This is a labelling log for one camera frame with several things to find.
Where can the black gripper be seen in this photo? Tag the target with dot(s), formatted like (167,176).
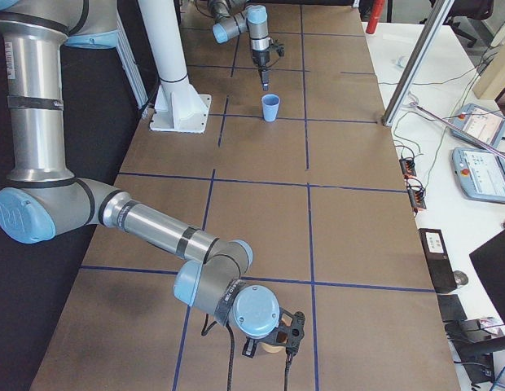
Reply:
(248,347)
(261,59)

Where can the blue ribbed plastic cup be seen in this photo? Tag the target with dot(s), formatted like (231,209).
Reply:
(270,106)

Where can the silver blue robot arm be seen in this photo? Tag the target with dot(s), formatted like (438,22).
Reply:
(46,199)
(253,19)

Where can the brown wooden chopstick holder cup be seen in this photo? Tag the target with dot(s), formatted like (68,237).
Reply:
(272,349)

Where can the red fire extinguisher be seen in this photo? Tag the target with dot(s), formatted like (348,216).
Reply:
(376,12)

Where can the black power adapter box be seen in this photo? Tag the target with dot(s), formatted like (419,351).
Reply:
(437,260)

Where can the orange black relay board far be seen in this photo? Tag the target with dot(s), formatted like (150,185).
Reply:
(408,167)

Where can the orange black relay board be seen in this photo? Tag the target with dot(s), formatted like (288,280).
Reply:
(408,167)
(416,192)

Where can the orange black relay board near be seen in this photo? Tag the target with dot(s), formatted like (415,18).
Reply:
(416,192)

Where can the black monitor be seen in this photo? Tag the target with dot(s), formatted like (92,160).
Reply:
(489,263)

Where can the grabber reaching tool stick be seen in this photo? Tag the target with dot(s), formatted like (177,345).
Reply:
(445,122)

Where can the far teach pendant tablet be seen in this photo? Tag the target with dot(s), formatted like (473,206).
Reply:
(479,122)

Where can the teach pendant tablet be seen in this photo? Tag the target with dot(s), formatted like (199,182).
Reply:
(481,175)
(479,122)

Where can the near teach pendant tablet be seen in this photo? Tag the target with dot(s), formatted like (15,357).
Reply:
(481,175)

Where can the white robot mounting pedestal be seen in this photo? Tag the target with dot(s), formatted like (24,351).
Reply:
(178,106)

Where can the aluminium frame post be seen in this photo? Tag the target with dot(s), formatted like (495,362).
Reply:
(430,29)

